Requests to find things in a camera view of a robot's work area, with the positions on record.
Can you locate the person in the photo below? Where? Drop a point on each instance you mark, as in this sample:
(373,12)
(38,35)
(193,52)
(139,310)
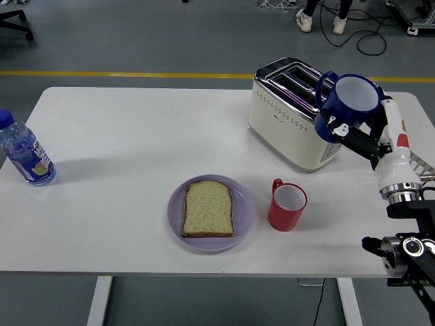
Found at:
(304,22)

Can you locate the metal equipment cart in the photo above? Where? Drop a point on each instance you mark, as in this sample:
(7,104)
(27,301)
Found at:
(419,17)

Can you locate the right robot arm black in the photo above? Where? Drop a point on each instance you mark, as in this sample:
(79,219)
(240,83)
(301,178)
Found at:
(414,251)

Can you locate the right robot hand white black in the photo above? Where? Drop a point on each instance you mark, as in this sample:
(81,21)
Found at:
(396,166)

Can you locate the silver metal toast rack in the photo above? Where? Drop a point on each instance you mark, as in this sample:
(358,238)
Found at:
(423,166)

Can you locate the red enamel cup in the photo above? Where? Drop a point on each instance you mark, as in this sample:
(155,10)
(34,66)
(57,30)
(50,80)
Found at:
(283,219)

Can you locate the blue enamel cup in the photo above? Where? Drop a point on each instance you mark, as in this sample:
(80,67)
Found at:
(343,108)

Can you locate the white paper sheet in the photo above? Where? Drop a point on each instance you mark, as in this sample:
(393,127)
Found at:
(365,128)

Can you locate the white table leg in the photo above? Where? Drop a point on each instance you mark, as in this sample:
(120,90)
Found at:
(350,302)
(99,302)

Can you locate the grey table control box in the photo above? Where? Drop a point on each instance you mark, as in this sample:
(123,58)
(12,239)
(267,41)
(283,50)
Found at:
(307,282)

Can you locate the black office chair base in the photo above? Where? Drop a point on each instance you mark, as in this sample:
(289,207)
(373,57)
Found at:
(18,25)

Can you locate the purple round plate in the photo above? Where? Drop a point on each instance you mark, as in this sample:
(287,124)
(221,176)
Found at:
(243,207)

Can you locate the plastic bottle with blue cap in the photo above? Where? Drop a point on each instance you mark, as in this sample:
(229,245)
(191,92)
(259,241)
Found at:
(29,156)

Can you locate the slice of bread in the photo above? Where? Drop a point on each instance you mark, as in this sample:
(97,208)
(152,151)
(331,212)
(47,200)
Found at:
(208,210)

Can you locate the cream and chrome toaster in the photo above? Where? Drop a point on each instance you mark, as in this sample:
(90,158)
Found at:
(289,136)

